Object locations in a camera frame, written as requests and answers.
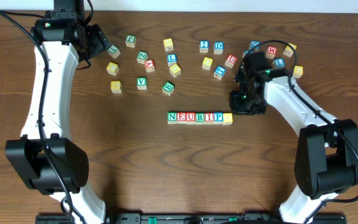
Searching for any green B block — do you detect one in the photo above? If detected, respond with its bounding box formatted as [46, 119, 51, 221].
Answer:
[162, 82, 175, 96]

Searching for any red u block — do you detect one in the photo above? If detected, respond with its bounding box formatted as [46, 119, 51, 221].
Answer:
[225, 54, 238, 68]
[186, 112, 196, 124]

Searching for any blue P block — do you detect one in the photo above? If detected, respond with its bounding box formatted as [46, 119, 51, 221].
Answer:
[214, 112, 224, 124]

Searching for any blue 2 block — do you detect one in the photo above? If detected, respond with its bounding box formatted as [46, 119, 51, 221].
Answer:
[200, 40, 209, 54]

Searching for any blue l block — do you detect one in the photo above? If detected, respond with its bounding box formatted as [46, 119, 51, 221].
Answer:
[167, 54, 177, 67]
[272, 58, 285, 68]

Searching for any red M block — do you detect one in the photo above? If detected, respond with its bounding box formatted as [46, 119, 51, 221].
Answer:
[265, 45, 278, 60]

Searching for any red E block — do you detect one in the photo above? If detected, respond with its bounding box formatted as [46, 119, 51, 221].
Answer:
[177, 112, 186, 124]

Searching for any green R block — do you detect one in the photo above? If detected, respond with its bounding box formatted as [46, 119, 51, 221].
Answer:
[195, 113, 205, 125]

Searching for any yellow K block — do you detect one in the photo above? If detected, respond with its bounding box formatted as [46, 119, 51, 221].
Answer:
[111, 80, 122, 93]

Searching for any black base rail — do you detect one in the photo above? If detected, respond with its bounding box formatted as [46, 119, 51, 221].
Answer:
[34, 212, 347, 224]

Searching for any right black cable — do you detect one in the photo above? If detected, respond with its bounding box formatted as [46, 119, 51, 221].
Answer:
[244, 39, 358, 224]

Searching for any yellow O block centre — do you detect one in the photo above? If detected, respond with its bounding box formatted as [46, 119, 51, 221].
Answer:
[202, 57, 213, 70]

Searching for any green L block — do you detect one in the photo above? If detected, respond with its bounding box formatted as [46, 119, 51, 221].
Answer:
[107, 45, 121, 58]

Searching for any red A block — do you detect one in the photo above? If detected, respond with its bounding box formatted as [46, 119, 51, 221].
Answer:
[144, 59, 155, 73]

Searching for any blue T block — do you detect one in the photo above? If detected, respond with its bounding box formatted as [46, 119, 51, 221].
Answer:
[213, 65, 226, 80]

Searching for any green Z block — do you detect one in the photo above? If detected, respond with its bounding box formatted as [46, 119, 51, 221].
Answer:
[136, 51, 149, 64]

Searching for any green J block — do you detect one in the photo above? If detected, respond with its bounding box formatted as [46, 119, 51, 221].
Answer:
[125, 35, 136, 48]

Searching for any green V block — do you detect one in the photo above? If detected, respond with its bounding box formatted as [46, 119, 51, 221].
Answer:
[137, 77, 147, 90]

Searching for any yellow S block top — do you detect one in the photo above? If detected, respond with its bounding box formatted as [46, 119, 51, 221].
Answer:
[163, 38, 174, 52]

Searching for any yellow o block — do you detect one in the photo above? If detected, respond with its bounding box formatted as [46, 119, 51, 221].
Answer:
[202, 57, 213, 70]
[170, 63, 181, 78]

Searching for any left black cable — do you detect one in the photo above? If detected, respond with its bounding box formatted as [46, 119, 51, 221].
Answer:
[0, 0, 94, 224]

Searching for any yellow C block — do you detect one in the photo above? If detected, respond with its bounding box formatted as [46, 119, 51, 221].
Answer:
[106, 62, 119, 76]

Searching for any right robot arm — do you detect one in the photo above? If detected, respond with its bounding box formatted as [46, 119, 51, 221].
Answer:
[230, 68, 358, 223]

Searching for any yellow s block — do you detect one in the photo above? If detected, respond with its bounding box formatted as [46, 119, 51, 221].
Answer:
[223, 113, 233, 125]
[163, 38, 174, 52]

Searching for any blue 5 block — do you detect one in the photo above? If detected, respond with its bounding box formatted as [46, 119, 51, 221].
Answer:
[242, 50, 253, 58]

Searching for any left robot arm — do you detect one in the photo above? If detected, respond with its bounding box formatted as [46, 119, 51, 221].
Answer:
[6, 8, 114, 223]

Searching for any red I block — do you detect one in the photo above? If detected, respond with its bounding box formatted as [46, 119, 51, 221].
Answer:
[204, 113, 214, 124]

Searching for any black cable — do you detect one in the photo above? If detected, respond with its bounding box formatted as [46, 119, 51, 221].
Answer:
[244, 39, 358, 224]
[0, 0, 94, 224]

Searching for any yellow block top right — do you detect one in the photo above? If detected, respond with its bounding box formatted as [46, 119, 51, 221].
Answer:
[283, 43, 297, 57]

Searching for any blue D block right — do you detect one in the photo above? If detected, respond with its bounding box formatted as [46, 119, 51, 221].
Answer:
[249, 40, 260, 52]

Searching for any green N block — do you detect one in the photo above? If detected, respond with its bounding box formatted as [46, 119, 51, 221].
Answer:
[167, 112, 177, 124]

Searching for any blue L block right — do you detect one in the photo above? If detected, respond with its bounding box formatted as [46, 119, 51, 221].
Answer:
[272, 58, 285, 68]

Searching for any yellow G block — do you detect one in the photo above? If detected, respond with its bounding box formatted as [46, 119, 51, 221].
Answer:
[292, 65, 303, 78]

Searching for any blue d block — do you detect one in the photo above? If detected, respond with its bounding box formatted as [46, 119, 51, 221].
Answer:
[249, 40, 260, 52]
[214, 42, 224, 54]

